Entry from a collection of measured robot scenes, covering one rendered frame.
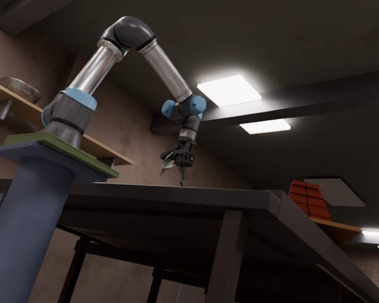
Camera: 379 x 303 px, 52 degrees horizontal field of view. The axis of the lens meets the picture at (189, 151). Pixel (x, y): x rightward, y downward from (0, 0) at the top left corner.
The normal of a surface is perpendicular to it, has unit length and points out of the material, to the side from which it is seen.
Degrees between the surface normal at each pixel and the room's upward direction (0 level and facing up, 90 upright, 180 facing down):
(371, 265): 90
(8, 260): 90
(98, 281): 90
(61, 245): 90
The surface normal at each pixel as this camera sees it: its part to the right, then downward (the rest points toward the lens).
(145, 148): 0.74, -0.07
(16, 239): 0.31, -0.28
